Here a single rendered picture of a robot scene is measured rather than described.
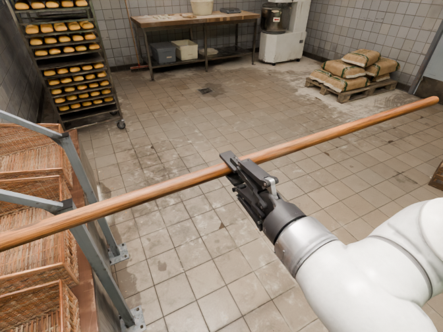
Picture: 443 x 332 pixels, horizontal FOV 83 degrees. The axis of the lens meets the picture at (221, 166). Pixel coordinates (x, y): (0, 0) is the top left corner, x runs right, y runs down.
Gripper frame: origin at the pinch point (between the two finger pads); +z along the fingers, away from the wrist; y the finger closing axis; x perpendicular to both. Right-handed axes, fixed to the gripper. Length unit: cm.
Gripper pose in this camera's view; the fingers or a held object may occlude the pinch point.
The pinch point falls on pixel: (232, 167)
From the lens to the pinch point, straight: 56.2
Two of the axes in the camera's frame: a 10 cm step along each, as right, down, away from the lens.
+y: 0.0, 7.9, 6.1
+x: 8.8, -2.9, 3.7
